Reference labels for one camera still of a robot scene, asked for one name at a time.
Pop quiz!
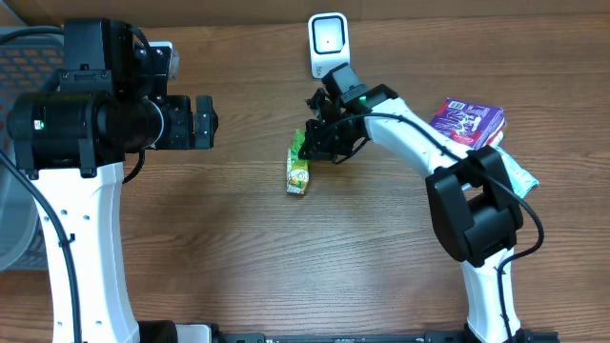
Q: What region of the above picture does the teal wipes packet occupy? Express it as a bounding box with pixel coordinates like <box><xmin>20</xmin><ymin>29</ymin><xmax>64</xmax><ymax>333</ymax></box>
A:
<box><xmin>496</xmin><ymin>146</ymin><xmax>539</xmax><ymax>198</ymax></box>

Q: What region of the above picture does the white barcode scanner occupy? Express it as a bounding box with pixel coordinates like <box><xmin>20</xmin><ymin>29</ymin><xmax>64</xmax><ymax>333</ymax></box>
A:
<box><xmin>308</xmin><ymin>11</ymin><xmax>351</xmax><ymax>79</ymax></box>

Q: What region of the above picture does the white tube gold cap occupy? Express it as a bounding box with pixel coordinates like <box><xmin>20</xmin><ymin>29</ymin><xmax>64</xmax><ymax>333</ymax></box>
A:
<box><xmin>488</xmin><ymin>131</ymin><xmax>504</xmax><ymax>148</ymax></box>

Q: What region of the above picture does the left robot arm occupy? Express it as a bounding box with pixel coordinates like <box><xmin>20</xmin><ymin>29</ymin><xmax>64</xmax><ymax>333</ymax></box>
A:
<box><xmin>8</xmin><ymin>18</ymin><xmax>218</xmax><ymax>343</ymax></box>

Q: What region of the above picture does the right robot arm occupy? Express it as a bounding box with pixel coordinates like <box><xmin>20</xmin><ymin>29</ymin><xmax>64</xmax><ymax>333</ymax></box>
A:
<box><xmin>298</xmin><ymin>63</ymin><xmax>523</xmax><ymax>342</ymax></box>

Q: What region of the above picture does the grey plastic mesh basket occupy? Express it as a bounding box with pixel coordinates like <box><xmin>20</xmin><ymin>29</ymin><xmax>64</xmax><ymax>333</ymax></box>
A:
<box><xmin>1</xmin><ymin>34</ymin><xmax>63</xmax><ymax>271</ymax></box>

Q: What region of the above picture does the purple snack packet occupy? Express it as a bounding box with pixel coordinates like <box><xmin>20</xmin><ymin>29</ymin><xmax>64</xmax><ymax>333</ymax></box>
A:
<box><xmin>430</xmin><ymin>98</ymin><xmax>506</xmax><ymax>150</ymax></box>

